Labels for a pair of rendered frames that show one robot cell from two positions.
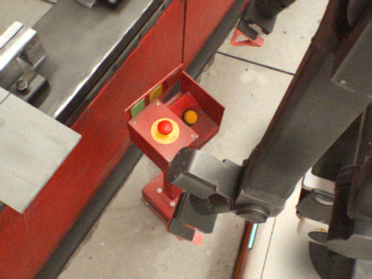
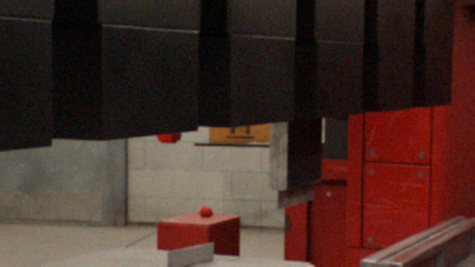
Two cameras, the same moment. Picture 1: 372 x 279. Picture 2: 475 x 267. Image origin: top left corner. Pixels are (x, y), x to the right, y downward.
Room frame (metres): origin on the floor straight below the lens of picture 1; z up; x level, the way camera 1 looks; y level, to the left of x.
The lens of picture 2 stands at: (1.55, 0.44, 1.23)
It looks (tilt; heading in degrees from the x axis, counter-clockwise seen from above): 5 degrees down; 177
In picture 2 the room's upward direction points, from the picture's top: 1 degrees clockwise
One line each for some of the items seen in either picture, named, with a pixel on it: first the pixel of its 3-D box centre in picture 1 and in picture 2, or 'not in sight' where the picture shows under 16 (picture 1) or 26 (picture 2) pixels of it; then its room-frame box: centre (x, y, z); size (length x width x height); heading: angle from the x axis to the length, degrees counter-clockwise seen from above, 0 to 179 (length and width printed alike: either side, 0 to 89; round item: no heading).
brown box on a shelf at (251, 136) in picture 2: not in sight; (246, 124); (-1.96, 0.45, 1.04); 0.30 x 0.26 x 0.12; 168
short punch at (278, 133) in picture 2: not in sight; (296, 160); (0.36, 0.50, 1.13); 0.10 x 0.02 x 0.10; 155
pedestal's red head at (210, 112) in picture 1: (175, 122); not in sight; (0.49, 0.04, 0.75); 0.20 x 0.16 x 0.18; 141
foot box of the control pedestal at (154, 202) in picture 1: (177, 200); not in sight; (0.47, 0.02, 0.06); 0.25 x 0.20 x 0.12; 51
